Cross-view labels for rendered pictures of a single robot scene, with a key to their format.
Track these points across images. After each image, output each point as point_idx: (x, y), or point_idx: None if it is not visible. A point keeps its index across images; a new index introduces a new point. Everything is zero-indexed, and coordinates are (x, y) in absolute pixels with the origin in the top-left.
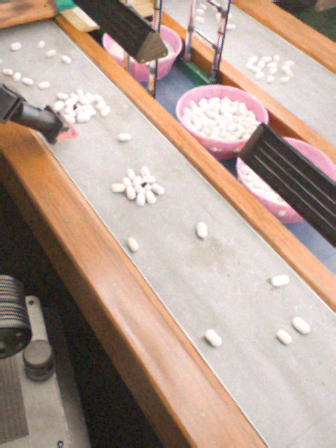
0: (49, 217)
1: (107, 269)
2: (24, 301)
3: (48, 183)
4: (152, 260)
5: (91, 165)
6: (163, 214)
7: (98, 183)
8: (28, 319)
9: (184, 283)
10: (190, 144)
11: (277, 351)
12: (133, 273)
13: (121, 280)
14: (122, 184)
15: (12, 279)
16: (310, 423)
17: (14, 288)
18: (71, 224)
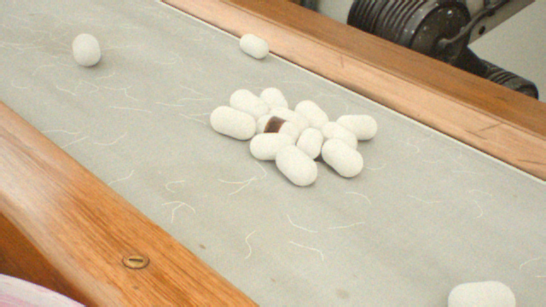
0: (453, 67)
1: (283, 12)
2: (383, 20)
3: (534, 116)
4: (202, 39)
5: (492, 201)
6: (196, 93)
7: (421, 155)
8: (362, 11)
9: (130, 16)
10: (115, 243)
11: None
12: (235, 8)
13: (252, 2)
14: (346, 118)
15: (419, 10)
16: None
17: (406, 8)
18: (399, 56)
